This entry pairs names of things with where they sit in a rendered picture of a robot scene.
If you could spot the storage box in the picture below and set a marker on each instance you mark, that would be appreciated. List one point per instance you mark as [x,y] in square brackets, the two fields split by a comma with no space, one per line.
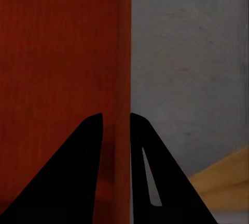
[62,61]

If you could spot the door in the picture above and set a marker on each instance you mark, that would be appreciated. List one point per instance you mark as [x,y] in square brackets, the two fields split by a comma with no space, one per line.
[225,186]

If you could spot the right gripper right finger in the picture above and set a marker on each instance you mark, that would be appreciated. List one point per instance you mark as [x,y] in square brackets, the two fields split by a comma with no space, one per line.
[181,203]

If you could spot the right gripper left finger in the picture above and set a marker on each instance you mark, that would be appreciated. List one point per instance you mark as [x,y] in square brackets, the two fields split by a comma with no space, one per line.
[63,191]

